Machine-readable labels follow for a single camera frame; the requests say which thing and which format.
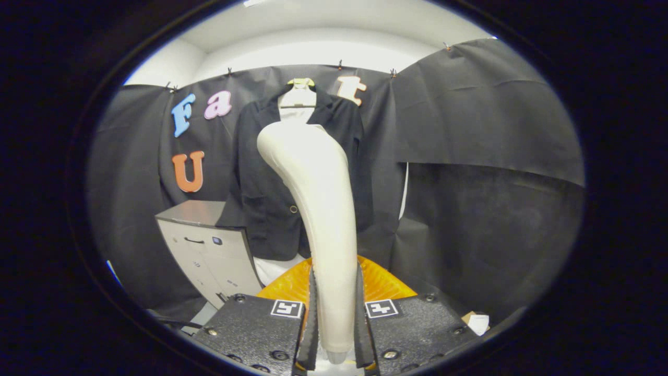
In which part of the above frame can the black backdrop cloth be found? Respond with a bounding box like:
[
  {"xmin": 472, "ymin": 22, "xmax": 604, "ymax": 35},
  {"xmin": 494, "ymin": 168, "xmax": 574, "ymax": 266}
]
[{"xmin": 86, "ymin": 38, "xmax": 586, "ymax": 324}]

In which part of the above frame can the white mannequin torso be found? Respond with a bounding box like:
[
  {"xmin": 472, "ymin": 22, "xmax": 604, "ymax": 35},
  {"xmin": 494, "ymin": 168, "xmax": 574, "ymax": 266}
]
[{"xmin": 253, "ymin": 78, "xmax": 318, "ymax": 287}]

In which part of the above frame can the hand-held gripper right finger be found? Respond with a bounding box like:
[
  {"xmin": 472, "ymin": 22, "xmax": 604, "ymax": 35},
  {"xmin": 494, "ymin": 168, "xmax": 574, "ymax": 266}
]
[{"xmin": 355, "ymin": 255, "xmax": 479, "ymax": 376}]

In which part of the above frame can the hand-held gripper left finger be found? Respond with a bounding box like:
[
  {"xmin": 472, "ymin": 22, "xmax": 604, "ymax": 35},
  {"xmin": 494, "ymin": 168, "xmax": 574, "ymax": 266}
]
[{"xmin": 192, "ymin": 257, "xmax": 320, "ymax": 376}]

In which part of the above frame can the black suit jacket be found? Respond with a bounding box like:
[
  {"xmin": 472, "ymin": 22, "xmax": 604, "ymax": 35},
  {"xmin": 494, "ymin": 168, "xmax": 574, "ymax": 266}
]
[{"xmin": 216, "ymin": 86, "xmax": 374, "ymax": 262}]

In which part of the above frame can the grey filing cabinet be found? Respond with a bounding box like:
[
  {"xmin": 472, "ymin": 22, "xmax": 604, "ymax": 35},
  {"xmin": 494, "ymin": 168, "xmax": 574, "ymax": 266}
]
[{"xmin": 156, "ymin": 200, "xmax": 265, "ymax": 310}]

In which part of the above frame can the small cardboard box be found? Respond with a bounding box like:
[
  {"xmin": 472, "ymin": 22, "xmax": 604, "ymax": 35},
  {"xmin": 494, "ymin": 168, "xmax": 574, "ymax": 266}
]
[{"xmin": 462, "ymin": 311, "xmax": 490, "ymax": 336}]

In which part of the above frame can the black cable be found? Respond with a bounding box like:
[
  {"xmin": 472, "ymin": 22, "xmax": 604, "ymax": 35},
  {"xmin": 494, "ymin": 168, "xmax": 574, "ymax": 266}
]
[{"xmin": 150, "ymin": 312, "xmax": 205, "ymax": 331}]

